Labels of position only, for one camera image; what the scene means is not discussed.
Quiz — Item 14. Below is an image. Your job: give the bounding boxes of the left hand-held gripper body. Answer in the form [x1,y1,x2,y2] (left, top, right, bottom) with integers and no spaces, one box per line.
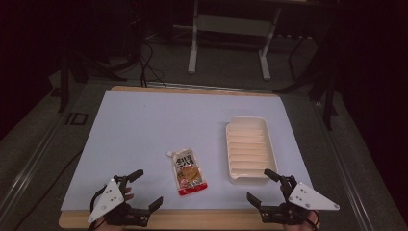
[87,174,152,228]

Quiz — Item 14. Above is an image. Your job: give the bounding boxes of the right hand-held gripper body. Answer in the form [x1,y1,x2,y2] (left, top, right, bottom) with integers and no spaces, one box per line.
[259,174,341,226]

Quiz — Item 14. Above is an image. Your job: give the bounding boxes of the white ribbed plastic tray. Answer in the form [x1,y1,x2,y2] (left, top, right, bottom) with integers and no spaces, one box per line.
[225,115,279,186]

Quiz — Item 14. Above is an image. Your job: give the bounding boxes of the sauce pouch with red base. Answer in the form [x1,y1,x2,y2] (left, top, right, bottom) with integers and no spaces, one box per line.
[166,147,208,197]

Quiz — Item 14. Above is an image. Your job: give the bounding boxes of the person's left hand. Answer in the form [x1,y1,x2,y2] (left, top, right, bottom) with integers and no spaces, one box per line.
[92,187,136,231]

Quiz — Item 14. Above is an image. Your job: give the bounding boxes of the person's right hand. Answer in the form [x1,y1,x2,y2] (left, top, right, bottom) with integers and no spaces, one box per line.
[282,210,321,231]

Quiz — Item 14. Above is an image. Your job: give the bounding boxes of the light blue table mat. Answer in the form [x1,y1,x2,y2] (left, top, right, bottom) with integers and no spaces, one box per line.
[60,90,314,213]

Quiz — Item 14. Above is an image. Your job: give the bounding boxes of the black tripod stand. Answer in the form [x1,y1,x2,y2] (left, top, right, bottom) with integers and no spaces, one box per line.
[274,30,340,131]

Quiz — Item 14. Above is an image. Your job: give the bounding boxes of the black metal stand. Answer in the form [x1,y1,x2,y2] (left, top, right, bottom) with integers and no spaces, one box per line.
[57,47,128,114]

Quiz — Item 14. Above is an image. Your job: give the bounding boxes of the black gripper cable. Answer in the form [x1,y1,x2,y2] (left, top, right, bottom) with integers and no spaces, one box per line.
[302,209,320,231]
[89,185,109,211]

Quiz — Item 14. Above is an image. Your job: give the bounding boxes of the grey metal floor rail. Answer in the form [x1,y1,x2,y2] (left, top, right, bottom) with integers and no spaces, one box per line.
[0,105,78,222]
[311,101,375,231]

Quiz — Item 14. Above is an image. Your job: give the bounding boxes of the thin black floor cable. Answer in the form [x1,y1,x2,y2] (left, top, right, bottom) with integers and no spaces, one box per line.
[13,149,85,231]

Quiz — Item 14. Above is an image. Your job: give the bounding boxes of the black floor cables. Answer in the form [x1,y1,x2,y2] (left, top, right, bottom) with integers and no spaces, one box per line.
[137,40,168,89]

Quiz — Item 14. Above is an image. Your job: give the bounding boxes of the white metal desk frame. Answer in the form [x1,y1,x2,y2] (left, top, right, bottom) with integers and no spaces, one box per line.
[187,0,283,82]

